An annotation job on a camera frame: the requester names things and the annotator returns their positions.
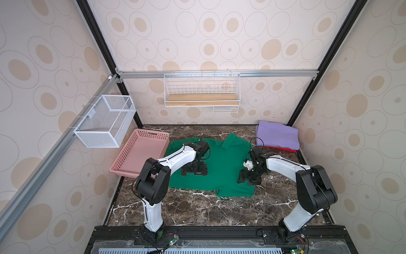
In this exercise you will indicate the aluminium wall rail left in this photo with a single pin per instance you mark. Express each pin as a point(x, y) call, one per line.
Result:
point(31, 186)

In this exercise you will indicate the folded purple t-shirt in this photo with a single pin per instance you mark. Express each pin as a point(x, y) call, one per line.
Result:
point(277, 135)

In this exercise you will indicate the folded red t-shirt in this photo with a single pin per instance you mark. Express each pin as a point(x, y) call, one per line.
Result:
point(280, 148)

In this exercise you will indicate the white wire wall shelf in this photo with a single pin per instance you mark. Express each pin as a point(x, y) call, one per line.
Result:
point(222, 94)

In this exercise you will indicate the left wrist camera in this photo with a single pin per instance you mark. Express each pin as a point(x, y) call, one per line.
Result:
point(202, 149)

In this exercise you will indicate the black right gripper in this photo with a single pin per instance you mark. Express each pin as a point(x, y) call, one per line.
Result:
point(249, 177)

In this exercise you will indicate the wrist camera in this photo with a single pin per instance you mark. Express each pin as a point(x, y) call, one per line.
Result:
point(202, 149)
point(255, 153)

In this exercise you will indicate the aluminium wall rail back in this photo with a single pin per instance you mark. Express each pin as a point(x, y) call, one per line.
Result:
point(220, 73)

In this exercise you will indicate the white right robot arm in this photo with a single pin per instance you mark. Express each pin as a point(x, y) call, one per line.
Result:
point(315, 190)

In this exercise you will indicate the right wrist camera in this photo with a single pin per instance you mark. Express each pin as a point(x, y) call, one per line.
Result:
point(255, 153)

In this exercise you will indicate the green t-shirt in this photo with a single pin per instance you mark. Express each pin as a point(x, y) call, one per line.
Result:
point(224, 161)

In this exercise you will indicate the aluminium wall rail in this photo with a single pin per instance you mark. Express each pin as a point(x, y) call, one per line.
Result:
point(220, 73)
point(31, 186)

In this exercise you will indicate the white mesh wall basket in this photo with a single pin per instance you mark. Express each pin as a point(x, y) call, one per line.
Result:
point(106, 123)

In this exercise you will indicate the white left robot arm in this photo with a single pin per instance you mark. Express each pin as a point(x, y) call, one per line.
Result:
point(152, 184)

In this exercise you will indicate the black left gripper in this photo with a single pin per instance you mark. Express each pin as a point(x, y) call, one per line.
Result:
point(202, 169)

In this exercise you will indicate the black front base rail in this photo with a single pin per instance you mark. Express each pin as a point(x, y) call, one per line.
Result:
point(331, 239)

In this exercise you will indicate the pink plastic basket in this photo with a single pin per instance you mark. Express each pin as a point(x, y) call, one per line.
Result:
point(141, 145)

